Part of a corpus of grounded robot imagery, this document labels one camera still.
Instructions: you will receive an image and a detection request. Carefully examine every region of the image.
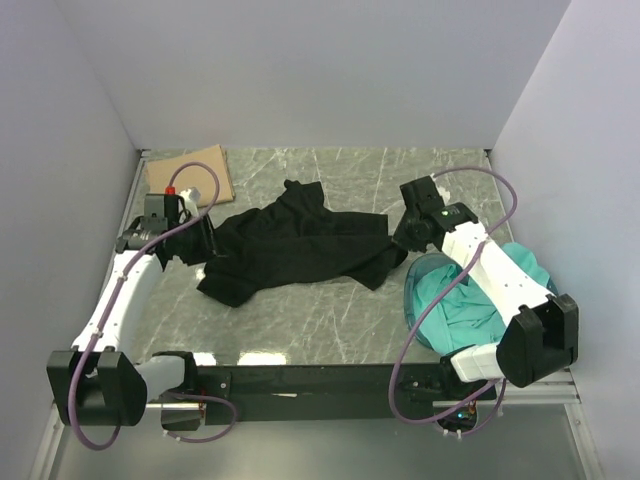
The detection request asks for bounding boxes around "black t-shirt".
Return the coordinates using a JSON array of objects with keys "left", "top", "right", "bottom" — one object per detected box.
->
[{"left": 172, "top": 179, "right": 409, "bottom": 309}]

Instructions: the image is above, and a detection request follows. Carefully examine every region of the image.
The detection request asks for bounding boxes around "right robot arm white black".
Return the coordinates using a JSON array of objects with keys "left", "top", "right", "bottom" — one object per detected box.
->
[{"left": 393, "top": 201, "right": 579, "bottom": 399}]

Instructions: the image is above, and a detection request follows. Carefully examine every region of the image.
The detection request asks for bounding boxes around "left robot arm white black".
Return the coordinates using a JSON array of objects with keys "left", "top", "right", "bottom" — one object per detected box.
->
[{"left": 46, "top": 220, "right": 216, "bottom": 427}]

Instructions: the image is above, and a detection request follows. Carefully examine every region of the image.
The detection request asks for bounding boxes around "blue plastic laundry basket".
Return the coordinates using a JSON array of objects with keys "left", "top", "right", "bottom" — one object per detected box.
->
[{"left": 402, "top": 252, "right": 561, "bottom": 351}]

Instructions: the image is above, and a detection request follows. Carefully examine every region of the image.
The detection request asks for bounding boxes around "folded tan t-shirt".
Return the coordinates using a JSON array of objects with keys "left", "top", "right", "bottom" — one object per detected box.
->
[{"left": 147, "top": 145, "right": 235, "bottom": 208}]

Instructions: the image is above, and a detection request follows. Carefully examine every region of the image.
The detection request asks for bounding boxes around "teal t-shirt in basket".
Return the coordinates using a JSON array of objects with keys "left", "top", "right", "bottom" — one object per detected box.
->
[{"left": 412, "top": 242, "right": 549, "bottom": 354}]

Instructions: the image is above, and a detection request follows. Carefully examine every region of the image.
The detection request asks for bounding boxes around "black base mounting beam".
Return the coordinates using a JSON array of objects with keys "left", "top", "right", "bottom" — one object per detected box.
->
[{"left": 163, "top": 363, "right": 497, "bottom": 425}]

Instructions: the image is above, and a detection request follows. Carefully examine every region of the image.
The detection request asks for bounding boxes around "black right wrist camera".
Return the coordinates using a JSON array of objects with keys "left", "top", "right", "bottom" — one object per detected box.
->
[{"left": 400, "top": 176, "right": 445, "bottom": 216}]

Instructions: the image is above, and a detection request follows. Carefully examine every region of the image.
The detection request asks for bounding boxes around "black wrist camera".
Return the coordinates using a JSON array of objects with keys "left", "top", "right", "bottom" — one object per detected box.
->
[
  {"left": 144, "top": 186, "right": 201, "bottom": 225},
  {"left": 400, "top": 176, "right": 445, "bottom": 216}
]

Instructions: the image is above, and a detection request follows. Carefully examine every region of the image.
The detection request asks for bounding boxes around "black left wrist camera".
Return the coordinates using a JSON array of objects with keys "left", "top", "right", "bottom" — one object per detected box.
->
[{"left": 144, "top": 186, "right": 201, "bottom": 225}]

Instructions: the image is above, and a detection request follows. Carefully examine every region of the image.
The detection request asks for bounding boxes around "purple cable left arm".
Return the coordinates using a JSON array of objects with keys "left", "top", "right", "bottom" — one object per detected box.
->
[{"left": 67, "top": 162, "right": 239, "bottom": 449}]

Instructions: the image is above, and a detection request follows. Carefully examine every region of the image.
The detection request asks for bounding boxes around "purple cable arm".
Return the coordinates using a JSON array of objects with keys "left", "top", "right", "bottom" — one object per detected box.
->
[
  {"left": 67, "top": 162, "right": 239, "bottom": 449},
  {"left": 389, "top": 166, "right": 519, "bottom": 441}
]

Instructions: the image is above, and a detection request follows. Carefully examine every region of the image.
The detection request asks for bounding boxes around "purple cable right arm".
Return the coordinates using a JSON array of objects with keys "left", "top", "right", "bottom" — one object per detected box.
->
[{"left": 389, "top": 166, "right": 519, "bottom": 441}]

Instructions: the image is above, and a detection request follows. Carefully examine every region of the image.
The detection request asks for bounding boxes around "aluminium rail frame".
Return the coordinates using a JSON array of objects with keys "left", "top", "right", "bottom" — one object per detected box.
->
[{"left": 146, "top": 370, "right": 581, "bottom": 410}]

